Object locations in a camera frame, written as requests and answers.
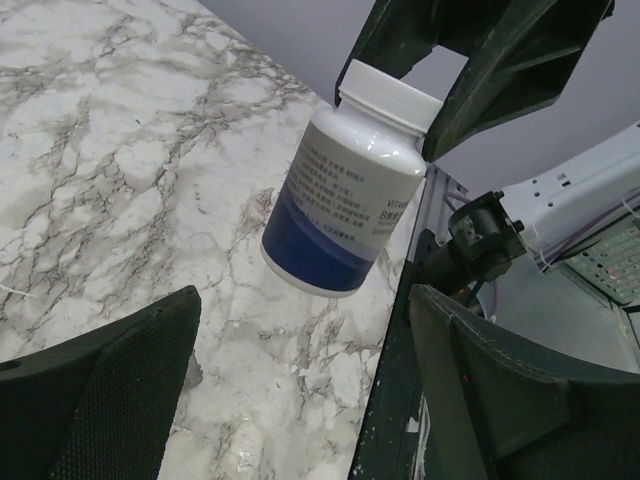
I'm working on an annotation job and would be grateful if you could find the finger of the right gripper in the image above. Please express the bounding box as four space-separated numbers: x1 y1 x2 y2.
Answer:
422 1 615 161
333 0 471 109

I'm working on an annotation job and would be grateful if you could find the aluminium frame rail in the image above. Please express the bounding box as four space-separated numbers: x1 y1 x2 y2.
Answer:
406 164 468 261

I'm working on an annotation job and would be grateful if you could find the white pill bottle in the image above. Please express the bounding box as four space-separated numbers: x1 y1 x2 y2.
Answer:
261 60 442 298

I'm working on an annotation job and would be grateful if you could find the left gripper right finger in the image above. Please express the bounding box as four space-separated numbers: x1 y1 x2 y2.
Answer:
409 285 639 479

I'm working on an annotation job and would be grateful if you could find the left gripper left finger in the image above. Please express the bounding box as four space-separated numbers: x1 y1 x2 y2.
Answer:
1 286 201 480

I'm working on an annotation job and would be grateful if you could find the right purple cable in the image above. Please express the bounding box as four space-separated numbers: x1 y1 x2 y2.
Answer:
444 184 640 321

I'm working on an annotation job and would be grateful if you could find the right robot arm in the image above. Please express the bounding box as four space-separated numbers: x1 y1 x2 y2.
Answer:
349 1 639 296

